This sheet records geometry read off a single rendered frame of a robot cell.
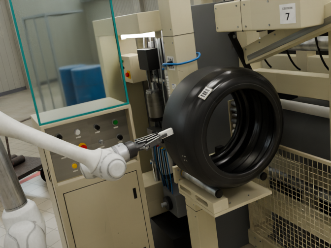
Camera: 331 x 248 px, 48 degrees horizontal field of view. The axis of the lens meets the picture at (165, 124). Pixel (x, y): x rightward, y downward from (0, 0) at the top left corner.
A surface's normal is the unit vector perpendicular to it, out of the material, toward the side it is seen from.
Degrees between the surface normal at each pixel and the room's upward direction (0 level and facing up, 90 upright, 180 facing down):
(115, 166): 85
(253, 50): 90
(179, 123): 72
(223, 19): 90
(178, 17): 90
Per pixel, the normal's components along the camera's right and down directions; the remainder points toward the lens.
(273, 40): -0.88, 0.25
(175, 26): 0.45, 0.18
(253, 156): -0.65, -0.60
